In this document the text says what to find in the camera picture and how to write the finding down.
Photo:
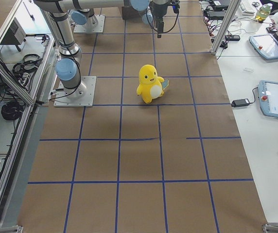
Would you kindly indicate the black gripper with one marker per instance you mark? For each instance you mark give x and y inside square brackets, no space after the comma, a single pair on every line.
[159,12]

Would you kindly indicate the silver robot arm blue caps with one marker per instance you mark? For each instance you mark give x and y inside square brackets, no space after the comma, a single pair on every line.
[68,68]

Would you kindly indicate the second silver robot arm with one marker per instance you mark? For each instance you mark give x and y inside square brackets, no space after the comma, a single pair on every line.
[151,11]

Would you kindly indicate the brown cardboard box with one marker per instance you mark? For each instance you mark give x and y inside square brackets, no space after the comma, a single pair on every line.
[129,13]

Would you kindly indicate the yellow plush toy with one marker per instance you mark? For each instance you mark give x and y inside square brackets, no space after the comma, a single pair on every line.
[151,86]

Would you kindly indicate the small black device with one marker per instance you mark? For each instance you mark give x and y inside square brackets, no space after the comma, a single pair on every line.
[232,37]

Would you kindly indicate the yellow liquid plastic bottle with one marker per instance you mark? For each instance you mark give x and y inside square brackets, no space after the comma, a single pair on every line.
[263,12]

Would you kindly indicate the upper blue teach pendant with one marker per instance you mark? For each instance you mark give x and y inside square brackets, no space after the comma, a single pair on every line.
[265,45]

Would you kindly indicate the blue teach pendant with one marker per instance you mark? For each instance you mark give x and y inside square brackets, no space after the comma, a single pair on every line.
[265,45]
[268,98]

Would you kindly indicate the black power adapter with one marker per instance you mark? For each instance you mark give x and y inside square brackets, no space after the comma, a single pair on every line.
[240,103]

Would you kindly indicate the lower blue teach pendant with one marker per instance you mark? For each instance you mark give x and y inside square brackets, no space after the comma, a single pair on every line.
[268,98]

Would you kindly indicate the brown paper mat blue grid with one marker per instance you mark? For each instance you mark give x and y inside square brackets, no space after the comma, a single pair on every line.
[175,165]

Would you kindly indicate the grey control box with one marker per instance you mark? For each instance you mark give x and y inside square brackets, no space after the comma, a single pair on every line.
[14,36]

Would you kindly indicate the aluminium frame post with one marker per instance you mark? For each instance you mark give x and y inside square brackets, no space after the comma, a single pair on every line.
[230,13]

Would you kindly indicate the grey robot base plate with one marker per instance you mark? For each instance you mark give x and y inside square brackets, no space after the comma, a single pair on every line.
[86,93]

